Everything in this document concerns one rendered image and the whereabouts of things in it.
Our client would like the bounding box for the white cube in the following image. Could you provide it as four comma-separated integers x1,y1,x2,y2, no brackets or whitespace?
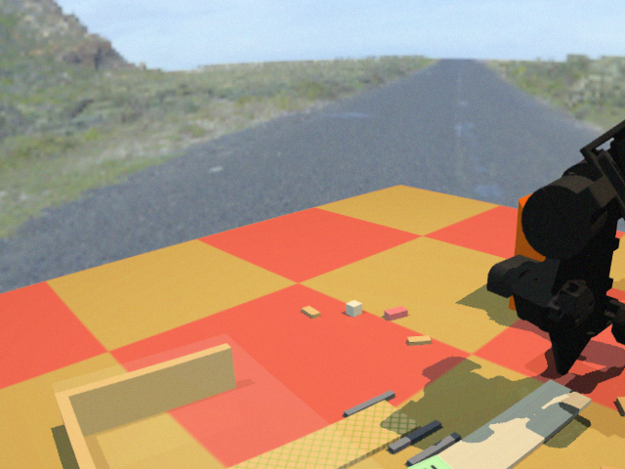
346,300,362,317

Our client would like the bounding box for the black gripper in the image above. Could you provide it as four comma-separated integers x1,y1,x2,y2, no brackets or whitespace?
486,233,625,375

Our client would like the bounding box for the green cube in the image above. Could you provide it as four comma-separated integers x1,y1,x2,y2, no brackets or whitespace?
407,455,453,469

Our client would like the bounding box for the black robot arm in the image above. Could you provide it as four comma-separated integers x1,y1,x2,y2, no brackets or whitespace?
511,119,625,332

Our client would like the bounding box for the yellow crosshatched flat strip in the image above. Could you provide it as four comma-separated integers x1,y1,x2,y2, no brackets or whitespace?
332,401,421,456

